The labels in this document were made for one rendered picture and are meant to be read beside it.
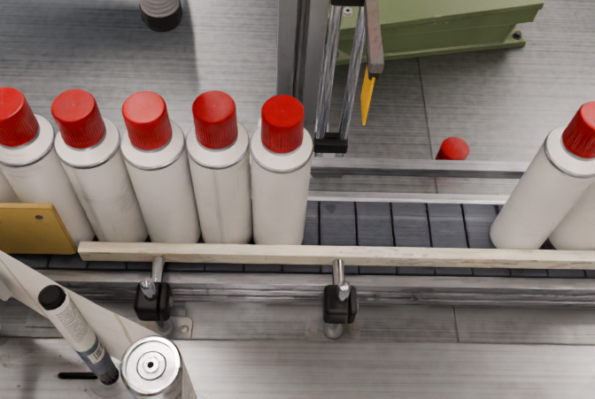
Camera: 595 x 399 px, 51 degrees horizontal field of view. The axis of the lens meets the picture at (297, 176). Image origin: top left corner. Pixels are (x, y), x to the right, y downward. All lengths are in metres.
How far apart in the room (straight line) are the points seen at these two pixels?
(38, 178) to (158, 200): 0.10
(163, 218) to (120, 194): 0.04
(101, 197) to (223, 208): 0.10
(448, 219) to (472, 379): 0.17
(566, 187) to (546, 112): 0.32
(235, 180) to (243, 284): 0.14
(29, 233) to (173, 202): 0.14
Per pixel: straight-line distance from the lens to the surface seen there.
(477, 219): 0.70
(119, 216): 0.59
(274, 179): 0.51
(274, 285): 0.63
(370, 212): 0.67
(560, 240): 0.69
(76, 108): 0.50
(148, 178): 0.52
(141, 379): 0.41
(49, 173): 0.56
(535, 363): 0.65
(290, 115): 0.48
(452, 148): 0.76
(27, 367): 0.64
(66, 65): 0.89
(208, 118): 0.47
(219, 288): 0.65
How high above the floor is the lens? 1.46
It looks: 57 degrees down
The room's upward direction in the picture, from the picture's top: 5 degrees clockwise
